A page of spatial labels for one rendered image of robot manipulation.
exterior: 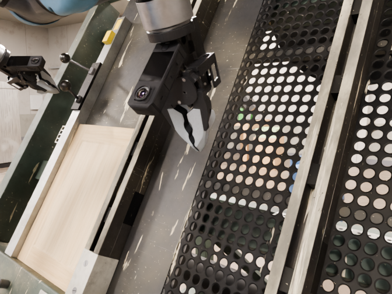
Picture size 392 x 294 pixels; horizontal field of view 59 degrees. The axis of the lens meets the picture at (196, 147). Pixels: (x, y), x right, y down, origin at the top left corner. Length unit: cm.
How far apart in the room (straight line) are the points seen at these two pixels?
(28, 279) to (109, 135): 47
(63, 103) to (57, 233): 61
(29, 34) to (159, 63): 1341
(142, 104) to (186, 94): 9
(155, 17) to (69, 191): 79
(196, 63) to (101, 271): 58
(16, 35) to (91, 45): 1199
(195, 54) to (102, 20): 117
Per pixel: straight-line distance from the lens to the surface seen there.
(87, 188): 111
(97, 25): 167
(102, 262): 91
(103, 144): 114
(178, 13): 50
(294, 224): 62
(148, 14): 50
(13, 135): 817
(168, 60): 49
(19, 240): 128
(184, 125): 57
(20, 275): 119
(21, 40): 1367
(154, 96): 46
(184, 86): 52
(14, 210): 152
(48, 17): 54
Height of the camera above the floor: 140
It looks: 8 degrees down
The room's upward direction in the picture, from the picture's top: straight up
